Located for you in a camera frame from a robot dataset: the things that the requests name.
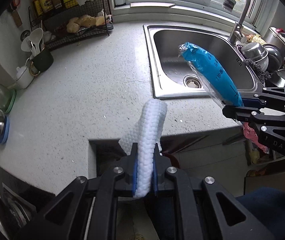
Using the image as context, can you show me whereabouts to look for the white cloth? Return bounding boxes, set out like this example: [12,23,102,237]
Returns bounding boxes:
[119,99,168,198]

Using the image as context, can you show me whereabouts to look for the blue pink plastic wrapper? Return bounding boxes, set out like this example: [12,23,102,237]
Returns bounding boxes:
[178,42,270,154]

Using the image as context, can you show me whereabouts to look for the grey kitchen faucet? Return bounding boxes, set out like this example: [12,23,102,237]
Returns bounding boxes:
[222,0,252,45]

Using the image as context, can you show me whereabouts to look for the steel bowl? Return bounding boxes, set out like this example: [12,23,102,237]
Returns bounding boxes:
[241,42,268,62]

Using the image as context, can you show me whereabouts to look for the stainless steel sink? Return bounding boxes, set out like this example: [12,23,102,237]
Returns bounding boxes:
[144,24,262,99]

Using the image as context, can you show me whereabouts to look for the black gas stove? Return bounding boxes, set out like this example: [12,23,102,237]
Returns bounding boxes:
[0,167,56,228]

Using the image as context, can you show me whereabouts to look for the blue teapot tray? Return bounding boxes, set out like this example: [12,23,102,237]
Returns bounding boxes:
[0,115,10,145]

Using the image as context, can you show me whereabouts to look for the green tray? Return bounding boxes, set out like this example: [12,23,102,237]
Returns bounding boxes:
[5,89,17,114]

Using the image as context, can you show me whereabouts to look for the white sugar jar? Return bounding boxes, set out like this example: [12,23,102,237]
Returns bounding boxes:
[15,58,34,89]

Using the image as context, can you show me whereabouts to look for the dark green utensil mug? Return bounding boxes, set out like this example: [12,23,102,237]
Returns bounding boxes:
[30,48,53,76]

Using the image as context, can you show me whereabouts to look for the ginger root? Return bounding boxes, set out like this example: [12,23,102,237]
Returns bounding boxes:
[66,15,106,33]

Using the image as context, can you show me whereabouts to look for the white spoon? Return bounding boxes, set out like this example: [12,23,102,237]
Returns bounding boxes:
[29,28,44,56]

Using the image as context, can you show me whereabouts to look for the black wire scrubber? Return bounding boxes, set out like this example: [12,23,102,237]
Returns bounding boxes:
[244,59,272,84]

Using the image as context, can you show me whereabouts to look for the black wire rack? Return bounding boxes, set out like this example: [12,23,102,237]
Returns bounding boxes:
[28,0,114,50]

